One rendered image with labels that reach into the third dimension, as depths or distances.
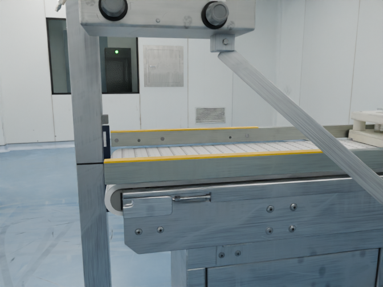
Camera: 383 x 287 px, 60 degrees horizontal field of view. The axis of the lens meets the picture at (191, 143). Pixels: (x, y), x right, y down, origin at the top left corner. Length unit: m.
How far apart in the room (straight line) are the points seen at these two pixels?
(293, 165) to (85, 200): 0.47
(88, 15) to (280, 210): 0.39
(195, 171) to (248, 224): 0.13
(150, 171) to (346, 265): 0.44
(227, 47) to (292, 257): 0.39
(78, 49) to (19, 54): 5.06
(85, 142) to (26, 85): 5.04
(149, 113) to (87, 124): 5.05
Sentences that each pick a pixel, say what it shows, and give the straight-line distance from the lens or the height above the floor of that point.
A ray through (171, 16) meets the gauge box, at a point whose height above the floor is 1.16.
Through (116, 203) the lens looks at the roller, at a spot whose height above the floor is 0.91.
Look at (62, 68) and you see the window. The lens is 5.71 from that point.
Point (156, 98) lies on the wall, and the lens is 5.79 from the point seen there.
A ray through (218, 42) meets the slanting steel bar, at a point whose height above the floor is 1.14.
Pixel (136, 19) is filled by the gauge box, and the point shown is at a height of 1.16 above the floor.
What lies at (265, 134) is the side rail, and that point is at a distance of 0.81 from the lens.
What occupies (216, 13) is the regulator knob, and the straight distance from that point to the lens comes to 0.42.
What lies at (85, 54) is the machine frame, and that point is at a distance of 0.75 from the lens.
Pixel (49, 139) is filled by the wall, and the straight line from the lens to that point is 5.81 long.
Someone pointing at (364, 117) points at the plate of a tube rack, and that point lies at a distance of 0.87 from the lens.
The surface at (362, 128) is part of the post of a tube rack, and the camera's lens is 0.90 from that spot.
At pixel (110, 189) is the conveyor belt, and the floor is 0.93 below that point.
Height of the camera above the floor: 1.09
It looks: 11 degrees down
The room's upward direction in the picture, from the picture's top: straight up
